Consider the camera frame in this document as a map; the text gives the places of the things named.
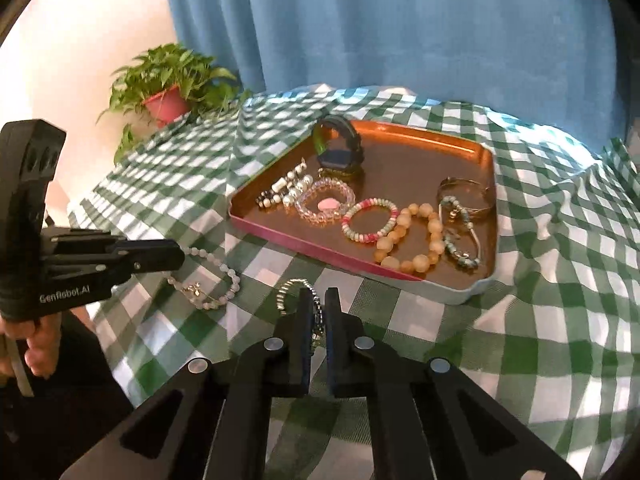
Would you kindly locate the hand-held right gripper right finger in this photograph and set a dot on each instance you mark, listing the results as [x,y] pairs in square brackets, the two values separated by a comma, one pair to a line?
[334,345]

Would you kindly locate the person's dark clothing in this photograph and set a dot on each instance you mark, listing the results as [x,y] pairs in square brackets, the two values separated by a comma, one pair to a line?
[65,410]

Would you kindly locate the copper tray with pink rim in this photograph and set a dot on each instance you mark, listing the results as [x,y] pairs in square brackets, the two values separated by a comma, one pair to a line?
[410,160]

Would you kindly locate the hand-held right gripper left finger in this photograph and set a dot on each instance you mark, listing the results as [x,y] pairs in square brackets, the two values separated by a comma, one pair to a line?
[305,345]

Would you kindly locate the potted plant in red pot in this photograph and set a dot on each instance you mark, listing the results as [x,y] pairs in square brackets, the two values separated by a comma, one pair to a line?
[167,102]

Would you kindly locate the green white checkered tablecloth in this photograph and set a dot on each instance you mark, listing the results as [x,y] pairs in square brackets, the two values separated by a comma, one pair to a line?
[540,310]

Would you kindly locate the blue curtain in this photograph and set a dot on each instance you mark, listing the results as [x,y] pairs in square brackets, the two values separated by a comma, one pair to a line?
[400,25]

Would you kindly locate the person's left hand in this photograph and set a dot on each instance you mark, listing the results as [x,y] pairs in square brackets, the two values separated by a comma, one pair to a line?
[42,347]

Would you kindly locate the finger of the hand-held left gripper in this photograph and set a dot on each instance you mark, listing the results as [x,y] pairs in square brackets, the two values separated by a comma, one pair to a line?
[155,256]

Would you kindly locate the metal bangle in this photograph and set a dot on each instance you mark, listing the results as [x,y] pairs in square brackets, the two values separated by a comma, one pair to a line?
[465,210]

